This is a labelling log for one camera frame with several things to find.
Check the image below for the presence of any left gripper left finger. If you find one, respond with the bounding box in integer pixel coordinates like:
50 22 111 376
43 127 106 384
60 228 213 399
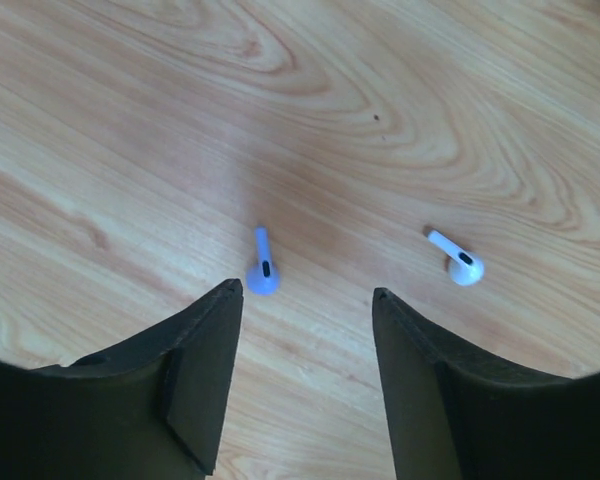
0 279 243 479

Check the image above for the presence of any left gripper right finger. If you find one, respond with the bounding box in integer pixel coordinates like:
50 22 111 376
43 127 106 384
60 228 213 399
372 288 600 479

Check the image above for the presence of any purple earbud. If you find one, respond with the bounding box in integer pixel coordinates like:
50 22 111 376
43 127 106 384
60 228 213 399
246 226 280 295

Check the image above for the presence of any white earbud left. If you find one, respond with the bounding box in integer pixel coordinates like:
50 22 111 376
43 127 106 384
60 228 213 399
427 230 485 287

